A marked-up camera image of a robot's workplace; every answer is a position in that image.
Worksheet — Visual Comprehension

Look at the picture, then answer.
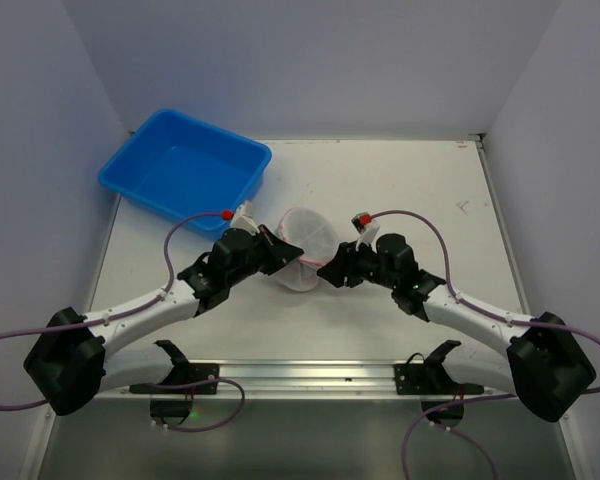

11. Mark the white mesh laundry bag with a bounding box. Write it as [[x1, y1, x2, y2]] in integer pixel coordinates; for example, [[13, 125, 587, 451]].
[[274, 207, 339, 292]]

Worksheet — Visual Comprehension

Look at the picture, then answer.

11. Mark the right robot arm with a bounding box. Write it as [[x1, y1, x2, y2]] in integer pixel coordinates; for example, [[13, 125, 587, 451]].
[[318, 234, 596, 422]]

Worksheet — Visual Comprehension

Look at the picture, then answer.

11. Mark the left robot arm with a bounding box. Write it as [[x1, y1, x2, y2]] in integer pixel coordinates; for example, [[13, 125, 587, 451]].
[[24, 225, 304, 416]]

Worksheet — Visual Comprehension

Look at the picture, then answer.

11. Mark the blue plastic bin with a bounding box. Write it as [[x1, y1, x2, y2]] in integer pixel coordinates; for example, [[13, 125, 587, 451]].
[[98, 109, 272, 223]]

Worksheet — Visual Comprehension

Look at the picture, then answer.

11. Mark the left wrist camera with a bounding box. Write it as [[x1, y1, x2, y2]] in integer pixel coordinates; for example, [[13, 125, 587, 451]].
[[221, 201, 259, 236]]

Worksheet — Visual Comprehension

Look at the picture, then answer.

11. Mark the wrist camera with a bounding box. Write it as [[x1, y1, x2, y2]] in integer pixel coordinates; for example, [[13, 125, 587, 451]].
[[221, 201, 259, 236], [351, 212, 380, 250]]

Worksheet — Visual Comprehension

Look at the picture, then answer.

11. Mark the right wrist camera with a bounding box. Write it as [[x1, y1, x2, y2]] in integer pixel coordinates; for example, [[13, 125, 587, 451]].
[[351, 212, 380, 250]]

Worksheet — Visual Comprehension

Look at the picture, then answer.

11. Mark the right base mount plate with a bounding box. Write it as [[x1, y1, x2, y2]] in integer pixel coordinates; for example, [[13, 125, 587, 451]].
[[392, 353, 433, 396]]

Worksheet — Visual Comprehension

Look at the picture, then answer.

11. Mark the base mount plate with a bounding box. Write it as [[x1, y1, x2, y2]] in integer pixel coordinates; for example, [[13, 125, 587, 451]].
[[392, 353, 433, 396], [129, 363, 220, 395]]

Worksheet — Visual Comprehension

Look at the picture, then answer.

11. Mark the aluminium rail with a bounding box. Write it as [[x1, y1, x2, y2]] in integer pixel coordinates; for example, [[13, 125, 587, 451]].
[[99, 362, 521, 401]]

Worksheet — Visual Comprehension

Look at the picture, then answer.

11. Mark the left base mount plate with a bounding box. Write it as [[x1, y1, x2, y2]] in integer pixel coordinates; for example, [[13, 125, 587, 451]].
[[129, 363, 220, 395]]

